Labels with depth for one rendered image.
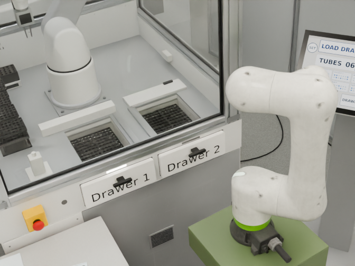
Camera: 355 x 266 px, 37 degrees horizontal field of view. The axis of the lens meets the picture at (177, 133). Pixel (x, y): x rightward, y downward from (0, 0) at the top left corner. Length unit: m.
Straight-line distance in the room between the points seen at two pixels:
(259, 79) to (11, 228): 1.07
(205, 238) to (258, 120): 2.01
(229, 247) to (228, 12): 0.80
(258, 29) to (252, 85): 2.51
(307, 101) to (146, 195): 0.99
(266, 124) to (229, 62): 1.75
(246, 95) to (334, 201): 1.39
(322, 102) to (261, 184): 0.41
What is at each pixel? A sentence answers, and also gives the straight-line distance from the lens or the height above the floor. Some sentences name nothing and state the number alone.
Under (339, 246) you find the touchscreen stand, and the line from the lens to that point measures 2.88.
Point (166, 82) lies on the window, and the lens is 1.89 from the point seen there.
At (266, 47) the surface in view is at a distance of 3.83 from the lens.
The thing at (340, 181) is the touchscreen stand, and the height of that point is 0.50.
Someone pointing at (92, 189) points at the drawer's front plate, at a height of 0.90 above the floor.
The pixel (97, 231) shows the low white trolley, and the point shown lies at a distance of 2.02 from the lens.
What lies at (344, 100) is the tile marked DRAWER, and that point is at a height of 1.00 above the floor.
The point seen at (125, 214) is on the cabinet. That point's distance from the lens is 2.15.
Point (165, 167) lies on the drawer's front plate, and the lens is 2.06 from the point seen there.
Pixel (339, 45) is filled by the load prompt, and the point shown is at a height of 1.17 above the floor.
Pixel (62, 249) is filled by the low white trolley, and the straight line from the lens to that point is 1.99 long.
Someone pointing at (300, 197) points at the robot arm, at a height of 1.12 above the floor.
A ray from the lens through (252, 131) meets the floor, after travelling 3.62.
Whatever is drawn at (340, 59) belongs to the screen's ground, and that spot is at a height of 1.12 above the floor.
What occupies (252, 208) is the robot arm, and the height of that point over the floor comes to 1.03.
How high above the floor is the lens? 2.23
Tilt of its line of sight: 38 degrees down
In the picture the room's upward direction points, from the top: 5 degrees counter-clockwise
